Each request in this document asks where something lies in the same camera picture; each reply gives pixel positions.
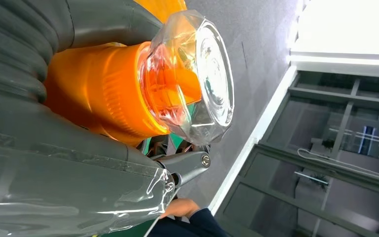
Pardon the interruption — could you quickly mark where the person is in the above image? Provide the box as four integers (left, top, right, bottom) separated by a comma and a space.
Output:
147, 198, 231, 237

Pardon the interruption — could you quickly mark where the grey framed glass partition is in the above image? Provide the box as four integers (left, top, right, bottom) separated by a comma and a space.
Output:
213, 65, 379, 237

